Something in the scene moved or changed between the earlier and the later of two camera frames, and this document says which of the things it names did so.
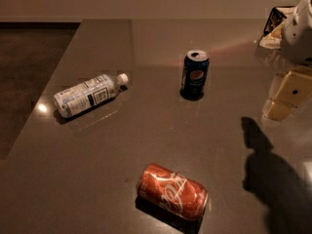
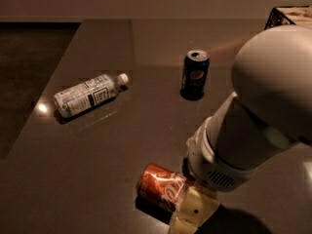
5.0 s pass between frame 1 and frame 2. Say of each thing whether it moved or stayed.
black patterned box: stayed
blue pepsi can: stayed
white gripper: moved
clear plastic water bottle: stayed
